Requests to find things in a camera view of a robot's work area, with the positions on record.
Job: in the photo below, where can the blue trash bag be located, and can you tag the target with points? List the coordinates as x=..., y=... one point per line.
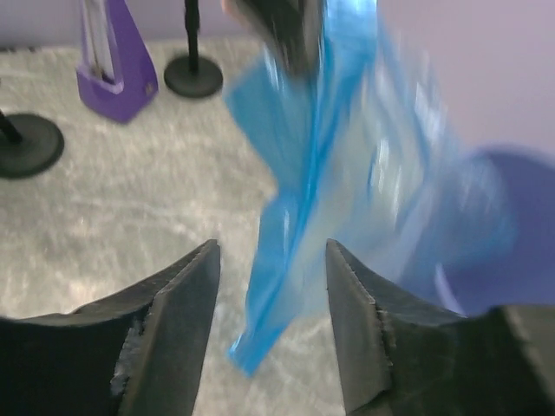
x=356, y=149

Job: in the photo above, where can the purple clear box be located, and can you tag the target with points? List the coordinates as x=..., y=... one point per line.
x=116, y=77

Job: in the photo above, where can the purple microphone on stand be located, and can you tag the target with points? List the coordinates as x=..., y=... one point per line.
x=30, y=145

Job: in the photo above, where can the blue plastic trash bin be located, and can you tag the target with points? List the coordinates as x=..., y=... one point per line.
x=488, y=236

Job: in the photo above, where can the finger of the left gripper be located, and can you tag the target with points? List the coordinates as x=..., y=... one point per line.
x=291, y=30

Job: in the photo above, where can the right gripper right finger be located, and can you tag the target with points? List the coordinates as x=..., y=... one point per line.
x=400, y=355

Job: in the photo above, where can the black microphone on stand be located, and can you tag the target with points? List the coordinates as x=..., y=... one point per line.
x=191, y=75

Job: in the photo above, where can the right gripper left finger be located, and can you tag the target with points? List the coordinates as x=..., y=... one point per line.
x=139, y=351

